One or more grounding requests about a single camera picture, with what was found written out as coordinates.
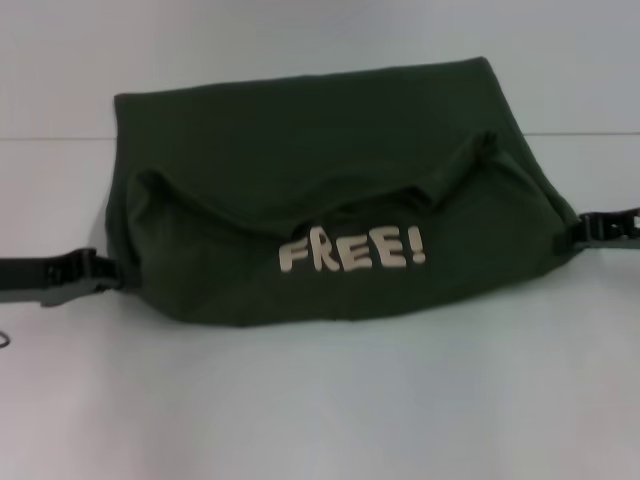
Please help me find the dark green shirt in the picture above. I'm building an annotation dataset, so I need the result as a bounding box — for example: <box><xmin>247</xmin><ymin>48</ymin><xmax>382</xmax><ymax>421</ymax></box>
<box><xmin>112</xmin><ymin>55</ymin><xmax>584</xmax><ymax>329</ymax></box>

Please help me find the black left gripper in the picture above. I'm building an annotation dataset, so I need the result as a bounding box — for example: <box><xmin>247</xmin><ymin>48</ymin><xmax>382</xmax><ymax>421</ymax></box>
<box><xmin>0</xmin><ymin>247</ymin><xmax>126</xmax><ymax>310</ymax></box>

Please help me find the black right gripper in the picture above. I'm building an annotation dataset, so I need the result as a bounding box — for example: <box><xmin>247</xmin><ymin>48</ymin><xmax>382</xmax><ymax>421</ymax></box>
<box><xmin>568</xmin><ymin>211</ymin><xmax>640</xmax><ymax>252</ymax></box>

